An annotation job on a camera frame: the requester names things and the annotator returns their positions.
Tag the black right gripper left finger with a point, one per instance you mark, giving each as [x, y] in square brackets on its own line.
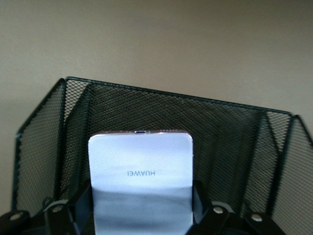
[61, 220]

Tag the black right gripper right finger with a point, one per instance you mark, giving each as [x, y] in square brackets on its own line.
[220, 220]

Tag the pale pink phone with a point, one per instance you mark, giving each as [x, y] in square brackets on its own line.
[140, 159]

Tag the black mesh two-tier tray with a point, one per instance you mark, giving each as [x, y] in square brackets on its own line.
[171, 110]

